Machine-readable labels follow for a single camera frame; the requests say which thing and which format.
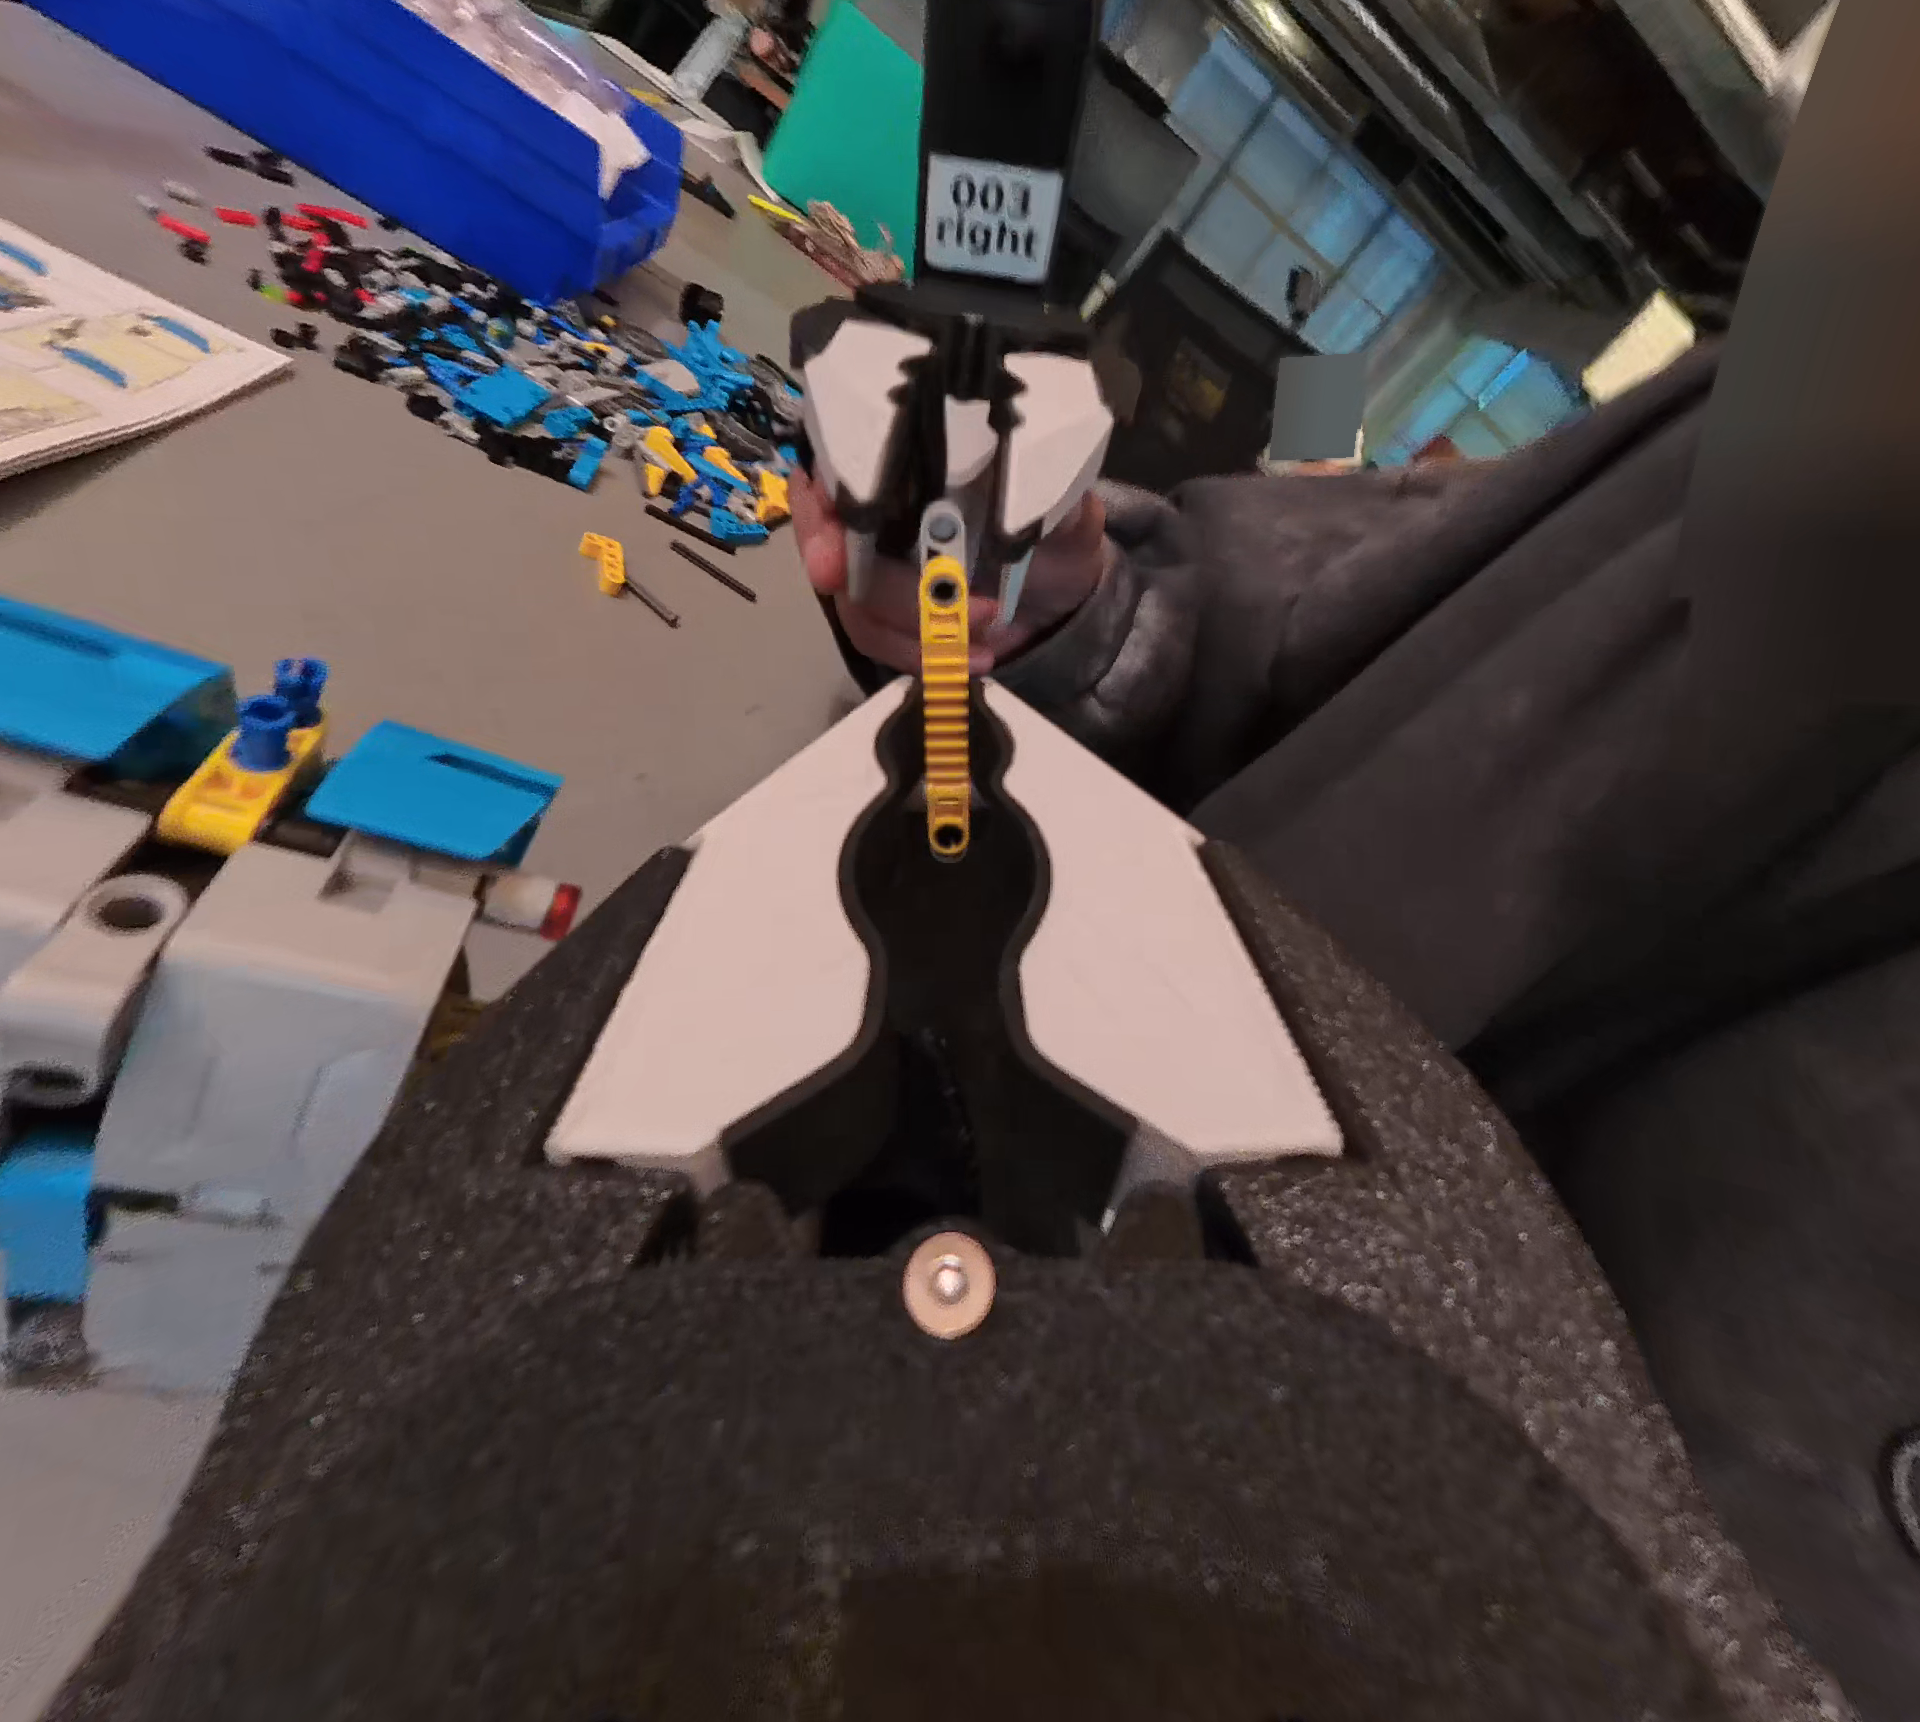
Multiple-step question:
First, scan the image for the grey blue toy brick vehicle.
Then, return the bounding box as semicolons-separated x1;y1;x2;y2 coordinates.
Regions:
0;596;589;1397

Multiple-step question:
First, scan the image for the blue plastic storage bin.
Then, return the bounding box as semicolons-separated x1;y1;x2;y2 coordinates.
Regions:
0;0;689;309

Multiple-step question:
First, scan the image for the person's right forearm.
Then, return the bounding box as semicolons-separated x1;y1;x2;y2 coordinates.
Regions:
990;341;1728;827

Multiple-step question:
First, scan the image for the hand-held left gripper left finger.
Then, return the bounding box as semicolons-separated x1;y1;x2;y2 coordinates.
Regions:
542;676;921;1192

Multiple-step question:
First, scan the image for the grey desk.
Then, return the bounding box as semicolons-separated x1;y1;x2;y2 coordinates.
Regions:
0;0;903;1722

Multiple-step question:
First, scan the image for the open instruction booklet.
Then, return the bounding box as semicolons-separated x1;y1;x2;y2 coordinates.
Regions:
0;216;297;482

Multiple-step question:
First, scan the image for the black cabinet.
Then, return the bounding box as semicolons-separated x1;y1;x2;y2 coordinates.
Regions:
1103;228;1309;486

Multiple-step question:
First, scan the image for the pile of loose brick pieces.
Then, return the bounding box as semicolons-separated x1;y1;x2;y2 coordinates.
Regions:
134;137;809;553

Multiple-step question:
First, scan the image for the person's right hand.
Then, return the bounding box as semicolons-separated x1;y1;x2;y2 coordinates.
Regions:
786;465;1108;692

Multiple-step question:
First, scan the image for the yellow toy gear rack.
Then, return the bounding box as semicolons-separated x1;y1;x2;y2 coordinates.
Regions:
919;551;981;859

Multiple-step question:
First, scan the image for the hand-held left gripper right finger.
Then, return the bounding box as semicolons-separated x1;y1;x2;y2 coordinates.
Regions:
974;678;1349;1172

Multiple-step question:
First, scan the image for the green plastic panel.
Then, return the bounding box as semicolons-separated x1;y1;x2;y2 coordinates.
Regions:
762;0;929;253

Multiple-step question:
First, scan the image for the person's grey sweatshirt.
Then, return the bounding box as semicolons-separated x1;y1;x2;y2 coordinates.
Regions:
1185;0;1920;1722

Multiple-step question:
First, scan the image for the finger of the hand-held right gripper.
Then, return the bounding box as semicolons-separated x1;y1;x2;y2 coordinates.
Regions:
802;323;937;602
960;345;1117;623

